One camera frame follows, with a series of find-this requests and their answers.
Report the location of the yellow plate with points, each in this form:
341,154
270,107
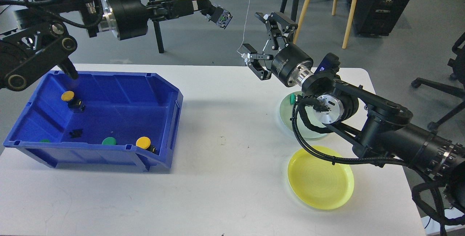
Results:
319,183

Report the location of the black computer tower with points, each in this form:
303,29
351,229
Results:
377,17

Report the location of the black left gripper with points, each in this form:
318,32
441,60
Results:
127,19

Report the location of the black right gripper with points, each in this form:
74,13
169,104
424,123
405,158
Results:
290,56

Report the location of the small black part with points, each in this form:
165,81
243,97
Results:
76,133

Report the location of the wooden leg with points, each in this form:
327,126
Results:
349,21
301,20

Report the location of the blue plastic storage bin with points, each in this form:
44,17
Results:
118,104

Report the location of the wooden leg left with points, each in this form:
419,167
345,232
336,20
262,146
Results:
301,20

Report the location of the wooden leg right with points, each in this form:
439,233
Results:
349,21

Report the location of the yellow button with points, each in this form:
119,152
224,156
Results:
215,13
146,144
74,103

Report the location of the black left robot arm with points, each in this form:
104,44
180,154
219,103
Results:
41,40

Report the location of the light green plate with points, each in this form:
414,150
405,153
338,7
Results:
285,111

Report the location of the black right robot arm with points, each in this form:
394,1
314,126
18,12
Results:
379,130

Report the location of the white power adapter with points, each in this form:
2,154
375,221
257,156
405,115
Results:
241,56

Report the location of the black office chair base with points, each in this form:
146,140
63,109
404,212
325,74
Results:
458,73

